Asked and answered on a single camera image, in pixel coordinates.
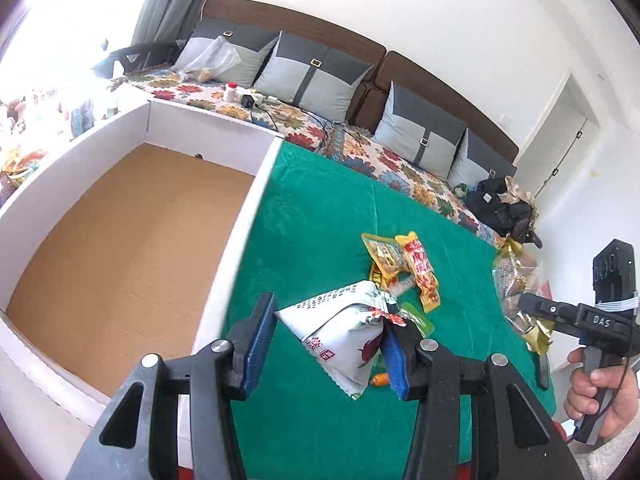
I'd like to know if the grey cushion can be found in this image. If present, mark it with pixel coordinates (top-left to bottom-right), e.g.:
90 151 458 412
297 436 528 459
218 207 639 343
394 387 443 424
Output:
373 82 466 180
447 128 516 188
254 32 373 122
171 18 280 88

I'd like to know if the black bag on sofa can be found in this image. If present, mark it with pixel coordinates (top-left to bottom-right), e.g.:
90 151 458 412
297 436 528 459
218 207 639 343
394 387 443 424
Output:
464 177 542 249

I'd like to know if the black charger adapter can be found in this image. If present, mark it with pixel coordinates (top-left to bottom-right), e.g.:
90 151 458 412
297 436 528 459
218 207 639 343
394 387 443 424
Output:
241 94 256 110

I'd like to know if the black cable on sofa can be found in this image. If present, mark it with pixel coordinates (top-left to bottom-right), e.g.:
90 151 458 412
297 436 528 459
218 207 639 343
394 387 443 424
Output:
249 102 331 137

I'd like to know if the dark wooden armchair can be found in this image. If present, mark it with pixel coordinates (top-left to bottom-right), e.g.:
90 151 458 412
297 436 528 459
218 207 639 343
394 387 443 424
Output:
92 40 186 79

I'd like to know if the yellow chicken feet packet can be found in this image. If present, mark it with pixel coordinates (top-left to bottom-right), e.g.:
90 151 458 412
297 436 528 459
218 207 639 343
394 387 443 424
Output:
395 231 440 313

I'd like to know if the beige cloth on bag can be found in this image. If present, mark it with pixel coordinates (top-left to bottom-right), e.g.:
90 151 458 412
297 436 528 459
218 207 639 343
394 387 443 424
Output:
498 176 536 208

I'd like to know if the long white snack packet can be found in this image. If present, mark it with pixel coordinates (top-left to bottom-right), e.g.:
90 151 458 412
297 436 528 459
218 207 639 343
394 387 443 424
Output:
387 275 416 298

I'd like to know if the clear plastic bag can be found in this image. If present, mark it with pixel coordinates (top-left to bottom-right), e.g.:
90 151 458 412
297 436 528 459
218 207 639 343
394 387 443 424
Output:
174 36 241 82

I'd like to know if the white cardboard box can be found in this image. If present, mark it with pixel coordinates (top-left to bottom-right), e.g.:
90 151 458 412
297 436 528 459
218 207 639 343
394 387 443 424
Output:
0 98 284 480

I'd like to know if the black camera module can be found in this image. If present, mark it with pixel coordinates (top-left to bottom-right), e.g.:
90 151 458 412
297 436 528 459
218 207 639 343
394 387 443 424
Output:
592 240 639 313

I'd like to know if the white triangular snack packet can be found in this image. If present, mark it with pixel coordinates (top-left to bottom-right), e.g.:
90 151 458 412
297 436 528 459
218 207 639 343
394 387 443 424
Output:
277 281 406 399

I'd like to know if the far right grey cushion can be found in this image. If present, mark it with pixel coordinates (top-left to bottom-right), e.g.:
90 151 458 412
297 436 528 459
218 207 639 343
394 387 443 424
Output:
447 128 516 188

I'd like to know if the white red-capped bottle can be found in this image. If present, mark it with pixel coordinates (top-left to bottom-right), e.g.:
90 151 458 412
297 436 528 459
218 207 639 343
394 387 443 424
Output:
224 81 238 103

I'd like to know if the green vacuum meat packet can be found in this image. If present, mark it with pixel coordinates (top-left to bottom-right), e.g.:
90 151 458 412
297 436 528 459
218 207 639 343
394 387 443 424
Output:
398 302 435 338

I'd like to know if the green tablecloth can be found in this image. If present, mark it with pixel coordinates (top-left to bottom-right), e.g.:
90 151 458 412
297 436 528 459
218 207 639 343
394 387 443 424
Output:
228 144 536 479

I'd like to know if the orange sausage stick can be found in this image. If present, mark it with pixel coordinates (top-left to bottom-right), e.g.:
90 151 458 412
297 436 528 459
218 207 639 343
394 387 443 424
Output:
370 373 390 387

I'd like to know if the grey curtain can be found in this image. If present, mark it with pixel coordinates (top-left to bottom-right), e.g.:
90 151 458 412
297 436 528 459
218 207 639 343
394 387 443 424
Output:
131 0 206 46

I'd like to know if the brown sofa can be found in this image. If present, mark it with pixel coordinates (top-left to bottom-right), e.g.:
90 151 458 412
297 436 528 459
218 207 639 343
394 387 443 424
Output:
203 0 518 162

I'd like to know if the yellow peanut snack packet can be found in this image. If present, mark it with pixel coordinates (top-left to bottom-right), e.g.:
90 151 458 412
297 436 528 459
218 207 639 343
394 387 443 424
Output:
361 233 409 288

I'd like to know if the far left grey cushion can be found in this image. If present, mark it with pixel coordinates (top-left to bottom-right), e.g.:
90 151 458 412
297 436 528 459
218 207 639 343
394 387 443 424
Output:
171 18 280 88

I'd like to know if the person's right hand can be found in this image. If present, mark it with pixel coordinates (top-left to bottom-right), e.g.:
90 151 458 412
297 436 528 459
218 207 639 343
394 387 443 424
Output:
564 346 640 440

